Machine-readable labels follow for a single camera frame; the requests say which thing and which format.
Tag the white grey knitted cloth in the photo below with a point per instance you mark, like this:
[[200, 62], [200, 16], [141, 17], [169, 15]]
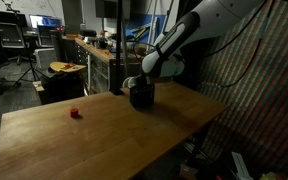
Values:
[[130, 81]]

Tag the black vertical pole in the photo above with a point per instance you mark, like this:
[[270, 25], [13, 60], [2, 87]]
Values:
[[118, 50]]

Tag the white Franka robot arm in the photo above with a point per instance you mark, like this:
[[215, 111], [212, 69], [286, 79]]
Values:
[[184, 30]]

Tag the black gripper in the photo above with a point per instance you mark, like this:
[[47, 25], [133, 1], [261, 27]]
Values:
[[143, 80]]

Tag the small red block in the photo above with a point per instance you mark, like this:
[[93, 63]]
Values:
[[74, 113]]

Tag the dark wall screen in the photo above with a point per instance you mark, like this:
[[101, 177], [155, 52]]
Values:
[[109, 8]]

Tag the white plastic bracket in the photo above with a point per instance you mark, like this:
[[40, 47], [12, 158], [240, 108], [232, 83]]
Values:
[[241, 165]]

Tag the black bag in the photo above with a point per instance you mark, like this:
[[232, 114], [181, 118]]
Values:
[[62, 87]]

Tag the blue board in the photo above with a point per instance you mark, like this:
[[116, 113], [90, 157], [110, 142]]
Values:
[[140, 26]]

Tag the black camera tripod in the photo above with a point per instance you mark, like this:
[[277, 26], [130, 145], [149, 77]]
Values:
[[30, 68]]

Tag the wooden top workbench cabinet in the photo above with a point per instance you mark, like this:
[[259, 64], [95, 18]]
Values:
[[99, 65]]

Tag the silver aluminium pole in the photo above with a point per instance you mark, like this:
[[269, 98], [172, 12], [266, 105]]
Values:
[[169, 13], [152, 20]]

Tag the mesh back office chair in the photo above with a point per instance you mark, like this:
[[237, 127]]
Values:
[[10, 35]]

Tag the striped colourful backdrop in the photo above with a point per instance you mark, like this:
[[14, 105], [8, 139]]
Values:
[[267, 110]]

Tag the black perforated box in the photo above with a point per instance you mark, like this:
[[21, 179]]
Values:
[[142, 96]]

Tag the round wooden stool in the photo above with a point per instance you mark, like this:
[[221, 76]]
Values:
[[65, 66]]

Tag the lit blue computer monitor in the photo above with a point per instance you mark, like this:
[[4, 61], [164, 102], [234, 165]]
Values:
[[45, 20]]

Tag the yellow green object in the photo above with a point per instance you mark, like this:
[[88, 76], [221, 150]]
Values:
[[268, 176]]

